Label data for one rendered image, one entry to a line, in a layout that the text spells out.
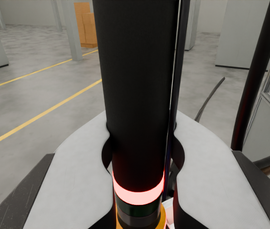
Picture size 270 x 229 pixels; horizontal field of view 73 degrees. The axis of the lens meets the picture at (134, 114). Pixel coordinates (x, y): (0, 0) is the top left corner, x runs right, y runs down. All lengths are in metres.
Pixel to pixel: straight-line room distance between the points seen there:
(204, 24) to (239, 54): 6.89
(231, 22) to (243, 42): 0.57
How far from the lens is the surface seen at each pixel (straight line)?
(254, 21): 5.49
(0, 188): 2.40
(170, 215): 0.20
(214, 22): 12.20
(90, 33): 8.23
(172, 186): 0.42
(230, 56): 5.60
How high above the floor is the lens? 1.57
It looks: 32 degrees down
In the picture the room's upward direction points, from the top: 1 degrees counter-clockwise
